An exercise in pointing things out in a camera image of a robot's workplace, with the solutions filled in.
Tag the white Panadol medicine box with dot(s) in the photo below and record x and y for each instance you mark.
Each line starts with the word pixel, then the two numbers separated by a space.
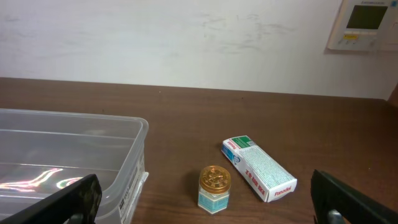
pixel 266 176

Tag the gold lid balm jar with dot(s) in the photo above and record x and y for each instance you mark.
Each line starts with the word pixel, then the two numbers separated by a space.
pixel 214 187

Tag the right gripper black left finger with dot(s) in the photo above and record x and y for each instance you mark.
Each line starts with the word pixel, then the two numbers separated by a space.
pixel 77 203

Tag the clear plastic container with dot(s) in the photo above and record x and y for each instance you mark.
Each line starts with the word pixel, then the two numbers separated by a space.
pixel 43 152

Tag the white wall control panel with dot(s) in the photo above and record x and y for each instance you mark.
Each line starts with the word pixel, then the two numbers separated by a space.
pixel 362 25

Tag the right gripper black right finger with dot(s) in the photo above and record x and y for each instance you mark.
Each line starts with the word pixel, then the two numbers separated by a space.
pixel 336 202

